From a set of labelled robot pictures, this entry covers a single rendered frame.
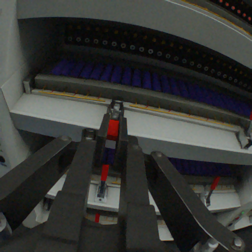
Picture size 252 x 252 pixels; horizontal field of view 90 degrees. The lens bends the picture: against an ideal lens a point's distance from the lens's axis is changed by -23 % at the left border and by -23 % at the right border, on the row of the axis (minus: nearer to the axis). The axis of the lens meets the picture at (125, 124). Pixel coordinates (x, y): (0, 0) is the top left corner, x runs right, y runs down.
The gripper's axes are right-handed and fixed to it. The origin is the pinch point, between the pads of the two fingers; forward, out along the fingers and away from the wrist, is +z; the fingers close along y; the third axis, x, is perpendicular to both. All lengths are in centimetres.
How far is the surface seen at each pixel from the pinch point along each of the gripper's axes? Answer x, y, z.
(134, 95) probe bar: 3.2, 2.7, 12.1
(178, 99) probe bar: 4.2, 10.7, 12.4
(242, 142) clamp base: -0.1, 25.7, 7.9
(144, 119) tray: 0.0, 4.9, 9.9
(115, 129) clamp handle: 0.3, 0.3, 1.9
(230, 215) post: -27, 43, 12
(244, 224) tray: -39, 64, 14
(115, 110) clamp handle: 1.1, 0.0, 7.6
